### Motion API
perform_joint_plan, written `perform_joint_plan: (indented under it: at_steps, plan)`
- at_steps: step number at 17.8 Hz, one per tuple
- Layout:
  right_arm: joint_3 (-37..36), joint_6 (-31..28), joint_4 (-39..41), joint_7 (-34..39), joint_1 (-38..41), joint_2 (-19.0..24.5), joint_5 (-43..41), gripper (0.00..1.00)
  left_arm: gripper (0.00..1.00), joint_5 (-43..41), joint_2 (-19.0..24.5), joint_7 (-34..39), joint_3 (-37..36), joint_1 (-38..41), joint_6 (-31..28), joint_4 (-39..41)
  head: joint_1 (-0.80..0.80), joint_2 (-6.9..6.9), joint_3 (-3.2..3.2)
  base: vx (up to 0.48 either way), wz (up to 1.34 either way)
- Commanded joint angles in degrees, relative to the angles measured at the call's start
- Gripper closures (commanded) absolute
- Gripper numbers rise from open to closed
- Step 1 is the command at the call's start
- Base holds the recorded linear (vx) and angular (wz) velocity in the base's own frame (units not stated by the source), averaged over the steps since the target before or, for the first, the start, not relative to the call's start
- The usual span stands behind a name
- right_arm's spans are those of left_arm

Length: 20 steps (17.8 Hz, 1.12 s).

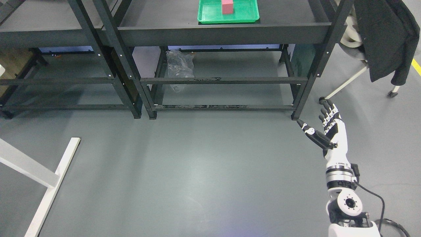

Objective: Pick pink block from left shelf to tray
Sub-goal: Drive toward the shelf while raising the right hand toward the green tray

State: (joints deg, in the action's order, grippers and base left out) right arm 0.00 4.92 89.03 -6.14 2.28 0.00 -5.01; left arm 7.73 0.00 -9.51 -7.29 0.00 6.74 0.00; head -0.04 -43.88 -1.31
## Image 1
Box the green plastic tray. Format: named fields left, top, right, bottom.
left=197, top=0, right=260, bottom=24

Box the pink foam block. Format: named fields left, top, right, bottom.
left=221, top=0, right=234, bottom=15

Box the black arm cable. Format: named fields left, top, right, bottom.
left=351, top=164, right=411, bottom=237

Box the clear plastic bag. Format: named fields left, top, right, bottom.
left=166, top=50, right=195, bottom=78

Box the black metal shelf left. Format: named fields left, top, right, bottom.
left=1, top=0, right=142, bottom=119

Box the black metal shelf right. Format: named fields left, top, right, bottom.
left=93, top=0, right=353, bottom=120

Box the white table leg frame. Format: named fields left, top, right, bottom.
left=0, top=137, right=81, bottom=237

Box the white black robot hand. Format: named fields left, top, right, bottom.
left=296, top=99, right=351, bottom=168

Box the black jacket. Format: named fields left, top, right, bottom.
left=354, top=0, right=420, bottom=86

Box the black metal shelf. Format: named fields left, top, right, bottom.
left=93, top=0, right=353, bottom=120
left=1, top=0, right=142, bottom=119

